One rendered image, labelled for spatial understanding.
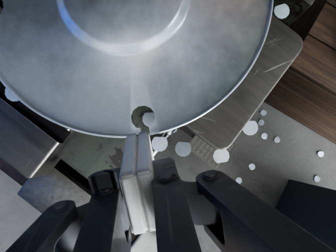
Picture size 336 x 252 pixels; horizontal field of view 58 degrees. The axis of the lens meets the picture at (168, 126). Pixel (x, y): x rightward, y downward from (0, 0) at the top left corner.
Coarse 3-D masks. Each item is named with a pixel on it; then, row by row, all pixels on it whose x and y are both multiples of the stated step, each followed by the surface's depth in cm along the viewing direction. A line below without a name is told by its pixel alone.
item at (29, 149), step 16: (0, 96) 37; (0, 112) 36; (16, 112) 36; (32, 112) 37; (0, 128) 36; (16, 128) 36; (32, 128) 36; (48, 128) 37; (64, 128) 37; (0, 144) 35; (16, 144) 36; (32, 144) 36; (48, 144) 36; (64, 144) 38; (16, 160) 35; (32, 160) 35; (48, 160) 37; (32, 176) 36
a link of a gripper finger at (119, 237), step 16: (96, 176) 13; (112, 176) 13; (96, 192) 13; (112, 192) 13; (96, 208) 12; (112, 208) 11; (96, 224) 10; (112, 224) 10; (80, 240) 10; (96, 240) 10; (112, 240) 10; (128, 240) 13
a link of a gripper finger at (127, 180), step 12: (132, 144) 18; (132, 156) 16; (120, 168) 15; (132, 168) 14; (120, 180) 13; (132, 180) 13; (132, 192) 13; (132, 204) 14; (132, 216) 14; (132, 228) 14; (144, 228) 14
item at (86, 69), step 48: (48, 0) 29; (96, 0) 29; (144, 0) 29; (192, 0) 30; (240, 0) 30; (0, 48) 29; (48, 48) 29; (96, 48) 29; (144, 48) 29; (192, 48) 29; (240, 48) 29; (48, 96) 28; (96, 96) 29; (144, 96) 29; (192, 96) 29
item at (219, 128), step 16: (272, 16) 30; (272, 32) 30; (288, 32) 30; (272, 48) 30; (288, 48) 30; (256, 64) 29; (272, 64) 29; (288, 64) 30; (256, 80) 29; (272, 80) 29; (240, 96) 29; (256, 96) 29; (208, 112) 29; (224, 112) 29; (240, 112) 29; (192, 128) 29; (208, 128) 29; (224, 128) 29; (240, 128) 29; (208, 144) 30; (224, 144) 29
